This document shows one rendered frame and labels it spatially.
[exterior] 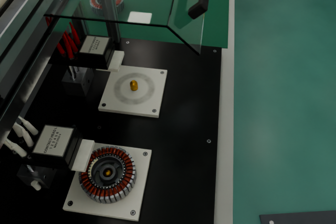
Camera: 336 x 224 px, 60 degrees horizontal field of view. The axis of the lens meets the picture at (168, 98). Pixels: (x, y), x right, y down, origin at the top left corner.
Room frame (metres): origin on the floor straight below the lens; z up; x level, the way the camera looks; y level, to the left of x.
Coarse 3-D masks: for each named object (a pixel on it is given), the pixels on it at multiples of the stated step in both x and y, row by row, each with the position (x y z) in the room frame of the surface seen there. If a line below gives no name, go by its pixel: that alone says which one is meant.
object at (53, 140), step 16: (48, 128) 0.27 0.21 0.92; (64, 128) 0.27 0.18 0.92; (48, 144) 0.24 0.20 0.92; (64, 144) 0.24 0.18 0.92; (80, 144) 0.26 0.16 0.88; (0, 160) 0.22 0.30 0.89; (16, 160) 0.22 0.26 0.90; (32, 160) 0.22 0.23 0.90; (48, 160) 0.21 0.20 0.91; (64, 160) 0.21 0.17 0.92; (80, 160) 0.23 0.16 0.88
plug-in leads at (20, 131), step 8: (24, 120) 0.27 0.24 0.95; (16, 128) 0.27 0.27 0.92; (32, 128) 0.27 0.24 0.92; (24, 136) 0.25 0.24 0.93; (8, 144) 0.24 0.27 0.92; (16, 144) 0.23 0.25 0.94; (32, 144) 0.25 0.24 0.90; (0, 152) 0.23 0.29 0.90; (16, 152) 0.22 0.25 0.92; (24, 152) 0.23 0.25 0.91
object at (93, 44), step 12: (96, 36) 0.51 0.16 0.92; (84, 48) 0.47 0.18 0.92; (96, 48) 0.47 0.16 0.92; (108, 48) 0.48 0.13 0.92; (60, 60) 0.46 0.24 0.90; (72, 60) 0.46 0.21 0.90; (84, 60) 0.45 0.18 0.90; (96, 60) 0.45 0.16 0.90; (108, 60) 0.46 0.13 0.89; (120, 60) 0.48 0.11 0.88; (72, 72) 0.47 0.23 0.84
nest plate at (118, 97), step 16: (112, 80) 0.50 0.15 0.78; (128, 80) 0.50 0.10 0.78; (144, 80) 0.50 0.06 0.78; (160, 80) 0.50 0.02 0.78; (112, 96) 0.45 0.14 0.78; (128, 96) 0.45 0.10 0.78; (144, 96) 0.45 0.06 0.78; (160, 96) 0.45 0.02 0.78; (112, 112) 0.40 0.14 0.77; (128, 112) 0.40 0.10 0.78; (144, 112) 0.40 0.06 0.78
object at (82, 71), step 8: (80, 72) 0.49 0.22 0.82; (88, 72) 0.50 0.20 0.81; (64, 80) 0.46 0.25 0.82; (72, 80) 0.46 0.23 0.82; (80, 80) 0.46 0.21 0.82; (88, 80) 0.49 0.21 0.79; (64, 88) 0.46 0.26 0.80; (72, 88) 0.46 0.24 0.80; (80, 88) 0.45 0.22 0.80; (88, 88) 0.48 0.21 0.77
